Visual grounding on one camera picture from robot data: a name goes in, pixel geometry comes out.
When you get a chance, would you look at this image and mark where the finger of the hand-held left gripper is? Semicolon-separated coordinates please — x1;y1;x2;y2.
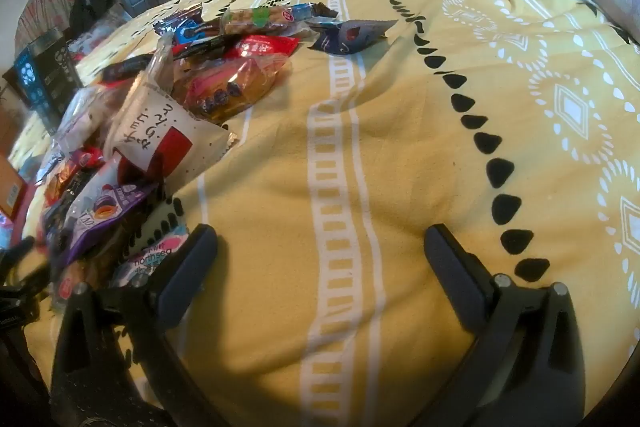
0;236;37;268

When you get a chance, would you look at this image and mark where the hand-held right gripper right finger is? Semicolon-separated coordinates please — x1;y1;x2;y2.
410;223;587;427

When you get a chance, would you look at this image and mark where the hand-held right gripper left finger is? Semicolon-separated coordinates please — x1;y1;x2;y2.
50;223;236;427

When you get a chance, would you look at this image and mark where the pile of assorted snack packets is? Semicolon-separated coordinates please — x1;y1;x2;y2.
37;2;341;308

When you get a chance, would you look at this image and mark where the clear peanut snack packet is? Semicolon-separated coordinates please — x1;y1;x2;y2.
220;6;296;36

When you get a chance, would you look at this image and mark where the red cardboard box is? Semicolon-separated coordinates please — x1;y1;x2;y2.
0;154;28;223

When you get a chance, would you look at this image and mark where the yellow patterned blanket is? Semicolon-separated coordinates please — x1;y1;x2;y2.
10;0;640;427

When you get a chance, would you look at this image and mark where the black box with blue print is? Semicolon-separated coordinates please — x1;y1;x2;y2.
12;29;83;132

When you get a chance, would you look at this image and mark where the pink fan-shaped cloth cover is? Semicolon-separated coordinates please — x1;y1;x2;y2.
14;0;96;58

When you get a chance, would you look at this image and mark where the black jacket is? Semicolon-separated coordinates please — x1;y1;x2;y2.
69;0;121;35

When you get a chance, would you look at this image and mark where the blue silver snack packet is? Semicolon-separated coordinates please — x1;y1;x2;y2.
306;18;398;56

